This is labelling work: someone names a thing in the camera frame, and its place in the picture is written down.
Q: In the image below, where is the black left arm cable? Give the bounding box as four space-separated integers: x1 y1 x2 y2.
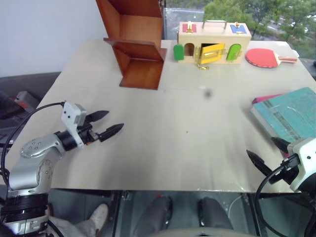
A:
0 101 66 186

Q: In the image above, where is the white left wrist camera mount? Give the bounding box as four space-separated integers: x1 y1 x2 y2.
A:
61 101 88 149

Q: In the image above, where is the teal hardcover book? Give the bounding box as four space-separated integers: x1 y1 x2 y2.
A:
250 86 316 144

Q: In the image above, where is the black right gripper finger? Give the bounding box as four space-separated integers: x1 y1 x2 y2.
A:
271 136 294 153
246 149 273 177

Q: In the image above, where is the dark grey couch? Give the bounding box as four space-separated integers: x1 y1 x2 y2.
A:
0 71 62 158

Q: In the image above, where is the red table tennis paddle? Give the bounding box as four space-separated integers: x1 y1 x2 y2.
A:
244 47 298 69

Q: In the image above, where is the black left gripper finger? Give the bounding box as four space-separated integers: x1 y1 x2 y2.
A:
98 123 125 143
86 110 110 122

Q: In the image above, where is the gold chain with key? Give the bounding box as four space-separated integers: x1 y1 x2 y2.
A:
193 54 210 72

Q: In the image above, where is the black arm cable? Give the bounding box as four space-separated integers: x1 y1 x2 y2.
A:
255 159 316 237
0 101 66 186

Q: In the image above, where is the white shoe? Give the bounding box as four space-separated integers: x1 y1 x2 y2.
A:
88 202 110 234

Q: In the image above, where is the thin white cable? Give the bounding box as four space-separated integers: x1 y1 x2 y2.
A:
228 193 244 224

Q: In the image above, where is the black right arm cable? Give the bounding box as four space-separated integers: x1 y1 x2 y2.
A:
255 159 316 237

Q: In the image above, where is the grey trouser leg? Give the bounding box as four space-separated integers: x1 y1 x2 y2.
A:
48 216 97 237

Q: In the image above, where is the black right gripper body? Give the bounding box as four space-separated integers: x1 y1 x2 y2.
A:
267 153 302 186

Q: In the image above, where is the wooden lock box toy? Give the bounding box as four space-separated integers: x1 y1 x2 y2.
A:
173 20 252 66

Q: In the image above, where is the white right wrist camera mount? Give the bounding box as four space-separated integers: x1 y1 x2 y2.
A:
287 137 316 193

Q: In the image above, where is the dark rounded shape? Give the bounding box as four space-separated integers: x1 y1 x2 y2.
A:
133 194 174 237
197 197 234 232

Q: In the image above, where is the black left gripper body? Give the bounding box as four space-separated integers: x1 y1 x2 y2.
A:
77 115 102 146

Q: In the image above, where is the brown wooden shelf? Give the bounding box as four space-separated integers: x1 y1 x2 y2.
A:
95 0 168 91

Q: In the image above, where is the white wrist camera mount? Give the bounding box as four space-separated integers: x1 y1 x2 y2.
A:
287 137 316 193
61 101 88 149

